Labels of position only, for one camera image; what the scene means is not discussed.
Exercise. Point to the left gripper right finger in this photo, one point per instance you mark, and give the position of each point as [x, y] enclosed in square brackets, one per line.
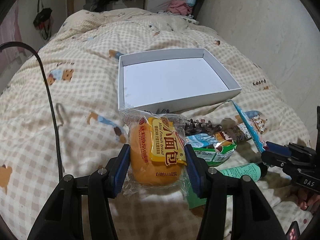
[252, 218]

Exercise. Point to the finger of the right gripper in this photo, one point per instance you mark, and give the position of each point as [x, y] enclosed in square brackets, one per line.
[278, 149]

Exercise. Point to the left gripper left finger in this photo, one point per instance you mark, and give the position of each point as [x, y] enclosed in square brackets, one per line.
[61, 216]

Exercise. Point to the long blue candy bar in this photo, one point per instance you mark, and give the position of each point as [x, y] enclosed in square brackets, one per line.
[255, 135]

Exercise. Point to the green cosmetic tube black cap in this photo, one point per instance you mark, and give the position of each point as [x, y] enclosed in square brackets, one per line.
[254, 170]

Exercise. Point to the brown orange candy bar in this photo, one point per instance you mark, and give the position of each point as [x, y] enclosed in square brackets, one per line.
[257, 120]

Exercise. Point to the green white snack packet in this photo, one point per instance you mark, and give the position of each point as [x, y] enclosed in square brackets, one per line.
[216, 156]

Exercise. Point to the light blue snack packet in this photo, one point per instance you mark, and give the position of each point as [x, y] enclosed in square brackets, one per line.
[201, 140]

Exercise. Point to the dark leopard hair claw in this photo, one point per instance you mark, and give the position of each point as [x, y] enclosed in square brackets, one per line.
[189, 126]

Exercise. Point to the packaged orange bread bun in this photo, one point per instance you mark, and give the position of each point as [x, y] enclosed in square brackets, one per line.
[157, 156]

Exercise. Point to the person right hand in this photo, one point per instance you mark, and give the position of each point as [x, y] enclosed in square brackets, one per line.
[308, 201]

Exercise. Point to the checkered cartoon bed quilt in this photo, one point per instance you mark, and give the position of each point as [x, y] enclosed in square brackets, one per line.
[82, 44]

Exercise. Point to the white shallow cardboard box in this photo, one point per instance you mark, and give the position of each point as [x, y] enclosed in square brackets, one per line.
[173, 79]

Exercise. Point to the pink clothes pile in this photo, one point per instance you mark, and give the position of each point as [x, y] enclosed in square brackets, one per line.
[179, 7]

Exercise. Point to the black hanging bag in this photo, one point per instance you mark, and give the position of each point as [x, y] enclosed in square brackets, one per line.
[42, 21]

